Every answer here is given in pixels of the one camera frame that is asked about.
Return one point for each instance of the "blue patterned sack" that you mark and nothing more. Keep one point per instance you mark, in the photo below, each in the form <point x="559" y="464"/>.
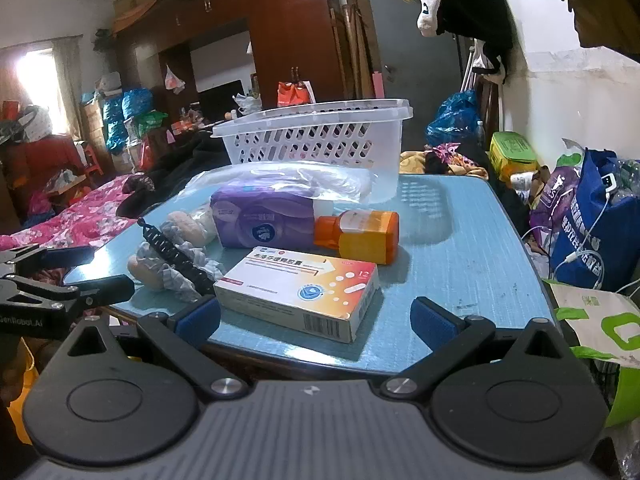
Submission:
<point x="115" y="125"/>
<point x="137" y="102"/>

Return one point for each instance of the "white and green paper bag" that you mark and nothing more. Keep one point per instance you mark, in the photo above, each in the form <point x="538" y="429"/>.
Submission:
<point x="600" y="320"/>

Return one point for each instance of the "orange bottle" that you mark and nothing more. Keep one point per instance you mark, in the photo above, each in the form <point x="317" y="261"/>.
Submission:
<point x="367" y="245"/>

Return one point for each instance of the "red chair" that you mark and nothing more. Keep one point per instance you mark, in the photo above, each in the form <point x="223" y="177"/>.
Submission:
<point x="89" y="155"/>

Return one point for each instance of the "wooden poles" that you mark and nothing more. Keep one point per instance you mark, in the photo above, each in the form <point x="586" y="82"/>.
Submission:
<point x="350" y="50"/>

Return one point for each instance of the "white orange medicine box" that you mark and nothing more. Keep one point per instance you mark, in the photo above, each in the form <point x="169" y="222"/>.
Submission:
<point x="300" y="290"/>

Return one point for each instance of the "grey curtain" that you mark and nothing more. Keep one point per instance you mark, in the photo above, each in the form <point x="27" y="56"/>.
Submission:
<point x="67" y="80"/>

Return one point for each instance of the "pink floral blanket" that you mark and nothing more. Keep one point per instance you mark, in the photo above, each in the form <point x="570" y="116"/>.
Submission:
<point x="85" y="220"/>

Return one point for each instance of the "black clothing pile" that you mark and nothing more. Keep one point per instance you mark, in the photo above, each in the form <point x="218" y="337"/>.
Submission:
<point x="200" y="160"/>

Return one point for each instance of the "pink board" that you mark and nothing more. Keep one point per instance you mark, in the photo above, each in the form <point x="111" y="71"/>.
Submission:
<point x="378" y="85"/>

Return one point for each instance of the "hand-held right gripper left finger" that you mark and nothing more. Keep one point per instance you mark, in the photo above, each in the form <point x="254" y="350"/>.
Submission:
<point x="197" y="319"/>

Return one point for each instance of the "beige roll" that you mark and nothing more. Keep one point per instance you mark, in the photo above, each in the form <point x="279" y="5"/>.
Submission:
<point x="145" y="270"/>
<point x="182" y="224"/>

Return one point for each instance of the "window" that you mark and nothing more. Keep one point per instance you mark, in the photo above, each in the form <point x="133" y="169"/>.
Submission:
<point x="30" y="90"/>

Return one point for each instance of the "black monitor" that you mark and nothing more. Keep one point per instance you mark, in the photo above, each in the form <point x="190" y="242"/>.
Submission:
<point x="215" y="102"/>

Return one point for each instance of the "white metal rack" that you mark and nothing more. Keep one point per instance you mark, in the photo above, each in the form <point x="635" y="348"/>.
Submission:
<point x="472" y="72"/>

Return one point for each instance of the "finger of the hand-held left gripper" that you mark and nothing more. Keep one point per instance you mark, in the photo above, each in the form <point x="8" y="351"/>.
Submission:
<point x="100" y="290"/>
<point x="65" y="256"/>

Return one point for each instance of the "yellow patterned cloth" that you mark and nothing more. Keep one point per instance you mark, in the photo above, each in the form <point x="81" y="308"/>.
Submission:
<point x="415" y="162"/>

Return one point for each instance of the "dark curtain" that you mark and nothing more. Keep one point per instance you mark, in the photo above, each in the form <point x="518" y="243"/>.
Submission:
<point x="610" y="0"/>

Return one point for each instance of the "blue tote bag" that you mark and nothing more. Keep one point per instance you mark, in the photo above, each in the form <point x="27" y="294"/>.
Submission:
<point x="585" y="220"/>

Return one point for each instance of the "green plastic bag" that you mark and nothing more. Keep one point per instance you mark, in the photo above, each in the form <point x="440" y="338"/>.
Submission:
<point x="150" y="121"/>

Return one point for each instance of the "green box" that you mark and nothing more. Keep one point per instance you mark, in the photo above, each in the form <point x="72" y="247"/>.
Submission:
<point x="512" y="152"/>

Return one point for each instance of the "white plastic bag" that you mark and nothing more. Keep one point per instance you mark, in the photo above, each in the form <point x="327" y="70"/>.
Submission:
<point x="247" y="102"/>

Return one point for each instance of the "blue plastic bag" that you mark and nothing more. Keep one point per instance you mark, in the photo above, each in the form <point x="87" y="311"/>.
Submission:
<point x="452" y="120"/>

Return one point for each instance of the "clear plastic bag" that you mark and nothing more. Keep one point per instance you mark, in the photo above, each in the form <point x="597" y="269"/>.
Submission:
<point x="350" y="182"/>

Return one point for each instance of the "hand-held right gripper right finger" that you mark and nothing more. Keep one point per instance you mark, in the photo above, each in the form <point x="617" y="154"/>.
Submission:
<point x="432" y="321"/>

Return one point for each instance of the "grey door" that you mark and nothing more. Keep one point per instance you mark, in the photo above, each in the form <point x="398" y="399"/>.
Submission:
<point x="410" y="50"/>

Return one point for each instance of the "white plastic basket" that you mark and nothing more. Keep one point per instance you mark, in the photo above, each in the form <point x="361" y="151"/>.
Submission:
<point x="310" y="135"/>

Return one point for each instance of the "brown wooden wardrobe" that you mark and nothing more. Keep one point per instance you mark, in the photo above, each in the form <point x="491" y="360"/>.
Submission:
<point x="295" y="25"/>

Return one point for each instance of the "red plastic bag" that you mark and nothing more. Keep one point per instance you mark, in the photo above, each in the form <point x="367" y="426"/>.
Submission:
<point x="292" y="95"/>

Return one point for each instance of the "purple bag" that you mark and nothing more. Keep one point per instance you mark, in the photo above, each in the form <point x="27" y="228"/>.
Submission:
<point x="550" y="210"/>

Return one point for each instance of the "purple tissue pack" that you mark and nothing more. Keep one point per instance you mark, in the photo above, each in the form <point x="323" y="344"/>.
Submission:
<point x="260" y="215"/>

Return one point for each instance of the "pink and white hanging bag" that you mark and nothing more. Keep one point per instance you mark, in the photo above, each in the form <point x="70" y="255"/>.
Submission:
<point x="174" y="80"/>

